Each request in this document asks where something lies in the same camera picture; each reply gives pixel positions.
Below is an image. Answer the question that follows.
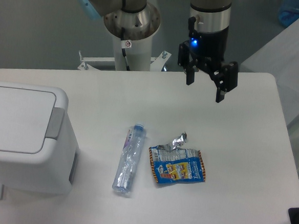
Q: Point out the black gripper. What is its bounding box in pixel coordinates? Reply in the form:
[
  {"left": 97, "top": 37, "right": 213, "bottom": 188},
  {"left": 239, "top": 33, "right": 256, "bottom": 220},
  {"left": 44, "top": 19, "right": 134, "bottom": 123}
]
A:
[{"left": 178, "top": 16, "right": 239, "bottom": 103}]

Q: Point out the white push-lid trash can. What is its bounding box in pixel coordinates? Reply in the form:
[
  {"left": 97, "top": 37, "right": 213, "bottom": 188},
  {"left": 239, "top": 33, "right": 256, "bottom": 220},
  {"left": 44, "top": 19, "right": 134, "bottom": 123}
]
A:
[{"left": 0, "top": 81, "right": 79, "bottom": 194}]

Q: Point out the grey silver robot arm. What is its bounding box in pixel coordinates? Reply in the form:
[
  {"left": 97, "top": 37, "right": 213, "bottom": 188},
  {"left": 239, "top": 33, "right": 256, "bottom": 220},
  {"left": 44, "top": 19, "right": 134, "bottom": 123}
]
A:
[{"left": 79, "top": 0, "right": 239, "bottom": 102}]

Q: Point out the translucent white plastic box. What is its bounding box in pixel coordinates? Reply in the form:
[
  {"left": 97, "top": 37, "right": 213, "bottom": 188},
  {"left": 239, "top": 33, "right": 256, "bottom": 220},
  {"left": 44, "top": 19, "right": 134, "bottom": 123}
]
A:
[{"left": 240, "top": 19, "right": 299, "bottom": 176}]

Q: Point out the blue foil snack wrapper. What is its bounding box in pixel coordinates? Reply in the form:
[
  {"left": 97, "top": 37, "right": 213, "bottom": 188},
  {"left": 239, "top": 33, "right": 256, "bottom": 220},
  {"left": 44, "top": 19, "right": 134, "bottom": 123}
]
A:
[{"left": 149, "top": 132, "right": 206, "bottom": 185}]

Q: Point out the blue water jug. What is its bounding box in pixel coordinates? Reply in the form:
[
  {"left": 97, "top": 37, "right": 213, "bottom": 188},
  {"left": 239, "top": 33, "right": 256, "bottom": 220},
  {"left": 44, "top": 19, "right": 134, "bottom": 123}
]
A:
[{"left": 277, "top": 0, "right": 299, "bottom": 27}]

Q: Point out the empty clear plastic bottle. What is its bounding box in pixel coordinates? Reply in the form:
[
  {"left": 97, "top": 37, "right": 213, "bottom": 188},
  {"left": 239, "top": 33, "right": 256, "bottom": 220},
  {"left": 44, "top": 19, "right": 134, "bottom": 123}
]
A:
[{"left": 112, "top": 123, "right": 146, "bottom": 194}]

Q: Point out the white pedestal base frame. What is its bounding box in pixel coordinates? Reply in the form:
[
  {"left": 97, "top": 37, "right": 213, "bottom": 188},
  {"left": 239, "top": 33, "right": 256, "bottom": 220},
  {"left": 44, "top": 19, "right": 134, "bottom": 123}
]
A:
[{"left": 78, "top": 49, "right": 172, "bottom": 72}]

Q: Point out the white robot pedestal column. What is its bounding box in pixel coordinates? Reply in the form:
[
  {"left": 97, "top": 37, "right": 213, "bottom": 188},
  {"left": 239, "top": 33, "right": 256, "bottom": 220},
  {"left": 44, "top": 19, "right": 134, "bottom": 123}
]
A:
[{"left": 100, "top": 0, "right": 162, "bottom": 74}]

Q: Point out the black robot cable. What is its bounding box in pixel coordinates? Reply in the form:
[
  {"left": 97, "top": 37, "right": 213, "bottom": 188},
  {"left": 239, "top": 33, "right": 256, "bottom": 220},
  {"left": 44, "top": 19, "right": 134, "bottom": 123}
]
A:
[{"left": 118, "top": 27, "right": 134, "bottom": 72}]

